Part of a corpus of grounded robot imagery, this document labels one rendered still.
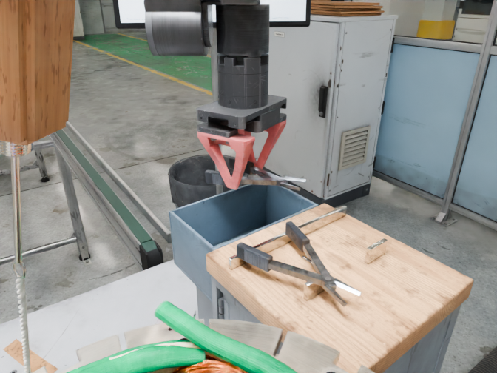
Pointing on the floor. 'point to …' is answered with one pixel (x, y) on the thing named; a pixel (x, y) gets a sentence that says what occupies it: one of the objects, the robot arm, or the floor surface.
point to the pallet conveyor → (115, 218)
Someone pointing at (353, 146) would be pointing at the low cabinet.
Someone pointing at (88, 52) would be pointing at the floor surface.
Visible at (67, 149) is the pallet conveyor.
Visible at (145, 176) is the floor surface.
